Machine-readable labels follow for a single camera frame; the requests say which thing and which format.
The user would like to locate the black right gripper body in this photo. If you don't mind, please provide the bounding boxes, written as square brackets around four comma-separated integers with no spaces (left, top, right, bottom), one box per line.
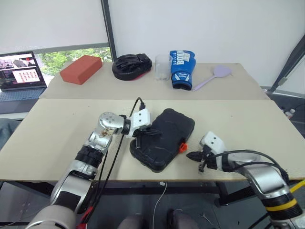
[198,146,219,173]

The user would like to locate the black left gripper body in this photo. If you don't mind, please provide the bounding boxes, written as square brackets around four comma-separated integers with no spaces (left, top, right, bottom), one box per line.
[133,128,153,139]

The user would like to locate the black plastic tool case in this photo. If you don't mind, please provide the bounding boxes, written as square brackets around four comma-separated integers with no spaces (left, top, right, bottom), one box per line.
[129,108,196,174]

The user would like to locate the dark rounded grey shape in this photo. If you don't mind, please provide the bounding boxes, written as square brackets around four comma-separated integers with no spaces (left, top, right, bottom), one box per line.
[117,213,144,229]
[167,208,200,229]

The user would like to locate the clear plastic cup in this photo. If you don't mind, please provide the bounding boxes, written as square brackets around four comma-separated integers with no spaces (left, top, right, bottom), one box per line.
[155,53,171,82]

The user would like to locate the black boxing focus pad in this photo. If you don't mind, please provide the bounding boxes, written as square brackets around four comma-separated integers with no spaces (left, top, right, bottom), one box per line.
[112,52,153,82]

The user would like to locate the blue boxing glove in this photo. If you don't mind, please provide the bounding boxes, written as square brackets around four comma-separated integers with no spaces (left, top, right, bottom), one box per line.
[169,49,197,92]

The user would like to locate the red brick block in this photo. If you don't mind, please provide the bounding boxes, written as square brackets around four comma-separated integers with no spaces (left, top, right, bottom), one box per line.
[59,55,103,85]

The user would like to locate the small white capped bottles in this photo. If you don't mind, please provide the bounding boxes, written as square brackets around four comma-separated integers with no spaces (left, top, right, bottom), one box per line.
[284,108,296,120]

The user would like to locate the black slanted metal stand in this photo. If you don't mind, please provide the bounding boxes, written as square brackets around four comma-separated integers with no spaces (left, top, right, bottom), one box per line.
[270,33,305,93]

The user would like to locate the grey cloth bundle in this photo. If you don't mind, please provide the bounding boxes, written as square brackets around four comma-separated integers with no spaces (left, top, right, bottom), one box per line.
[0,118,20,150]

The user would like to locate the open grey laptop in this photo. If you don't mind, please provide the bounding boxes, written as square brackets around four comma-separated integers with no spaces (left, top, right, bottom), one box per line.
[0,51,48,103]

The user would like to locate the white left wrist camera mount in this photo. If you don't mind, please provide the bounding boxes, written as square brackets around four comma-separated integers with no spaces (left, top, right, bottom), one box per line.
[123,109,153,139]

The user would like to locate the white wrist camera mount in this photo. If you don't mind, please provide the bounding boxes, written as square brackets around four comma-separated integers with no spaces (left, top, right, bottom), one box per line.
[123,109,153,139]
[199,131,226,156]

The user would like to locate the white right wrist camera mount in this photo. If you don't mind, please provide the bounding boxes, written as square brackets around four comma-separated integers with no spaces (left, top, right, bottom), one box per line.
[199,131,226,156]

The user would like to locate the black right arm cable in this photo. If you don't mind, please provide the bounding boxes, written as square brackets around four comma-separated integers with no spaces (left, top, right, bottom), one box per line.
[209,149,291,185]

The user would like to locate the black metal table frame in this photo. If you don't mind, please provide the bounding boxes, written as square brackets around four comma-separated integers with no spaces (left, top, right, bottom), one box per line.
[0,180,253,208]

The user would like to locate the white cable under table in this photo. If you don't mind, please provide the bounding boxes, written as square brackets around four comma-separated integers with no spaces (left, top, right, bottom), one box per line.
[152,181,168,229]

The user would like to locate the black window post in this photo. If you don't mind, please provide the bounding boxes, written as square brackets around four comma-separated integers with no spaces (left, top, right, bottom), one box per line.
[100,0,118,63]

